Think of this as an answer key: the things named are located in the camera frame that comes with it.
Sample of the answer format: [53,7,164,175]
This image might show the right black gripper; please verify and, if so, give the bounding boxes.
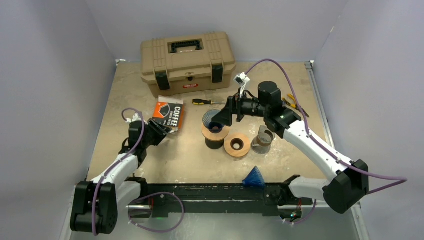
[212,88,269,126]

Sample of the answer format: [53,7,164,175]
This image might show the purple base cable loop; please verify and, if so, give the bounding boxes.
[127,192,185,234]

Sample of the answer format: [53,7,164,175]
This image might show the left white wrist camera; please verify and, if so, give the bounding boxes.
[125,113,142,124]

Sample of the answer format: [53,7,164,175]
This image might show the aluminium frame rail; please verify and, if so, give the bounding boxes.
[304,60,370,240]

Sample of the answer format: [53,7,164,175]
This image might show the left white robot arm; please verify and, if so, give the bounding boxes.
[69,119,172,236]

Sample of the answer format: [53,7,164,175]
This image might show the blue plastic dripper cone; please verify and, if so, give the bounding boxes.
[202,109,224,134]

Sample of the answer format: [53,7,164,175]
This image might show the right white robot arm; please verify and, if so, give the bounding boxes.
[212,81,369,214]

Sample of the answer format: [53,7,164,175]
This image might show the black yellow screwdriver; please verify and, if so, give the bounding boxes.
[192,98,226,106]

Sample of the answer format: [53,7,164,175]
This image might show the yellow black pliers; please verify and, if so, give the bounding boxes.
[282,93,310,118]

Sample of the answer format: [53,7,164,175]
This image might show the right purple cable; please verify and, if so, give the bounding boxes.
[245,58,408,196]

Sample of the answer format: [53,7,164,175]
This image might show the wooden dripper ring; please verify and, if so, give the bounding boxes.
[223,132,251,158]
[201,122,231,143]

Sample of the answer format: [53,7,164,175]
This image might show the tan plastic toolbox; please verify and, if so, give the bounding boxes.
[140,31,236,97]

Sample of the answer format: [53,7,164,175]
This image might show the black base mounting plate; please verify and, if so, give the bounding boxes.
[128,177,313,218]

